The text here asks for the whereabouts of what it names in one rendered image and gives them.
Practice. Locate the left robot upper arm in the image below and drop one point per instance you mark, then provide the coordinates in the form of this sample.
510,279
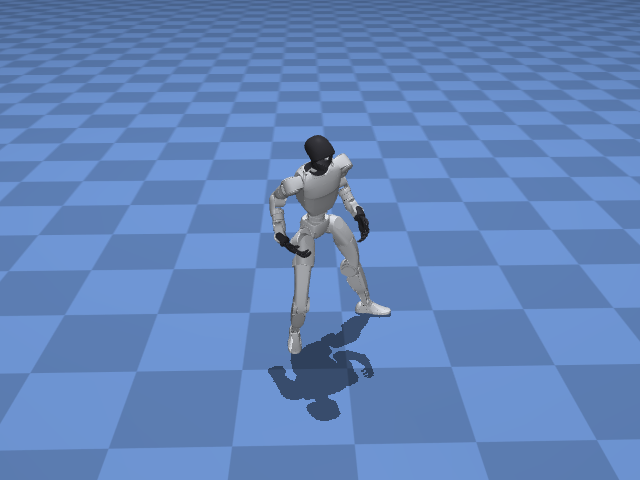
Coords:
345,165

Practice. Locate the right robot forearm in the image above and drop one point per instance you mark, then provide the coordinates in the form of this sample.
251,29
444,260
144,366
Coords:
278,221

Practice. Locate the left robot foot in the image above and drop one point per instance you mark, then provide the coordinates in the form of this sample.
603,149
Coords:
375,309

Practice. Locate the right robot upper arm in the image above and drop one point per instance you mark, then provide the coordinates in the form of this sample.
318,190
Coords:
289,186

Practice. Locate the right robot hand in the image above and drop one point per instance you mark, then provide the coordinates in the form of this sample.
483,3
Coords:
284,242

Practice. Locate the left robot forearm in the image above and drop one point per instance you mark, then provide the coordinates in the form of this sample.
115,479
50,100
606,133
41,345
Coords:
348,199

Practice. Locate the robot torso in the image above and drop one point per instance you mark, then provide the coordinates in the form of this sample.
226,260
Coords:
317,197

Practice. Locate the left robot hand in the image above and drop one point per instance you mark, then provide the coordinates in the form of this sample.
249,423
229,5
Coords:
362,223

